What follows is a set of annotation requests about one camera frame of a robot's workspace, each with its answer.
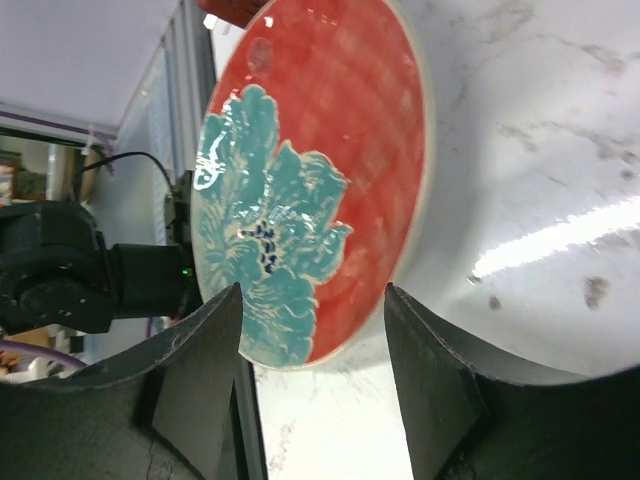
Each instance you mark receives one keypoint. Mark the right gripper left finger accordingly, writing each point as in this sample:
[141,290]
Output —
[179,405]

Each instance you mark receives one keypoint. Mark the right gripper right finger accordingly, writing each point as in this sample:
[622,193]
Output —
[471,410]

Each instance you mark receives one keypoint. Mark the red plate with teal flower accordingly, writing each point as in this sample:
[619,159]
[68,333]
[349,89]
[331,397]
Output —
[313,173]

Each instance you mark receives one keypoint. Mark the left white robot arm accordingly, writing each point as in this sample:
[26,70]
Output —
[57,269]

